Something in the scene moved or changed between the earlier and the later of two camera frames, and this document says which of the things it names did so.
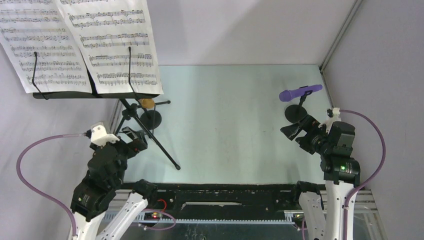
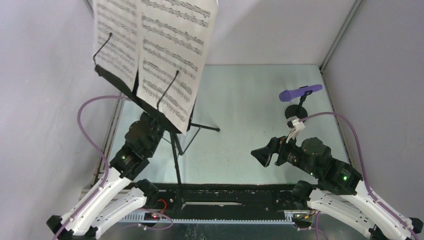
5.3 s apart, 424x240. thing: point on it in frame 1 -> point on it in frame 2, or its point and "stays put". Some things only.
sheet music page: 106,29 -> 174,35
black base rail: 224,202 stays put
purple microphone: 287,95 stays put
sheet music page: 30,26 -> 116,39
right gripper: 310,125 -> 278,145
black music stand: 82,96 -> 170,129
